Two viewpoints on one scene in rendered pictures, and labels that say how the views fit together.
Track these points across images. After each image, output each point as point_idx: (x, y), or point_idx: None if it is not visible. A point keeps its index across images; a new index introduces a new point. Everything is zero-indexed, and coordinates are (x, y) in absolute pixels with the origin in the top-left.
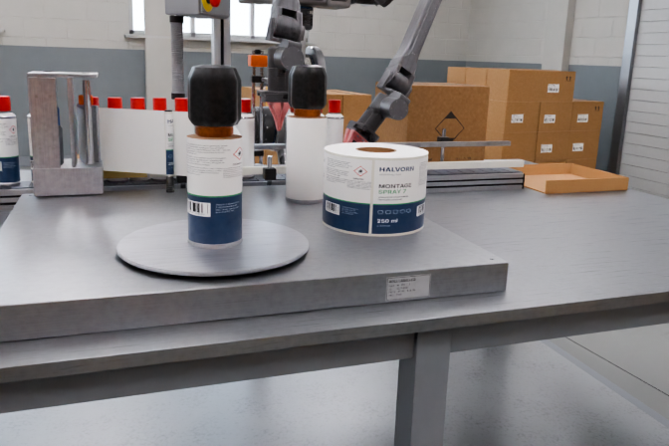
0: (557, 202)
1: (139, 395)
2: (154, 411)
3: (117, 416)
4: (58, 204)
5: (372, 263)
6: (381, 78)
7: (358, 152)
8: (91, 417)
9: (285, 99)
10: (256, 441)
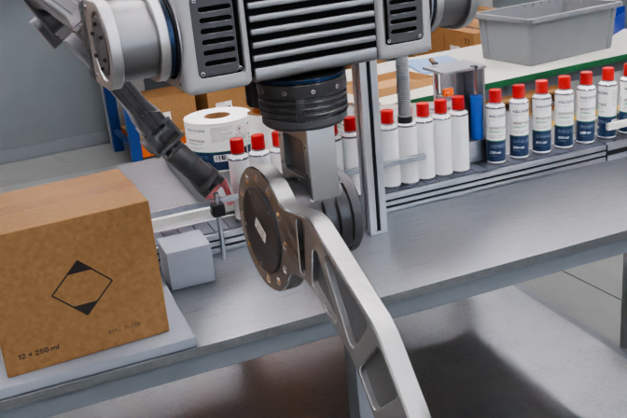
0: None
1: (464, 411)
2: (435, 397)
3: (464, 387)
4: None
5: None
6: (176, 126)
7: (229, 110)
8: (487, 383)
9: None
10: (330, 384)
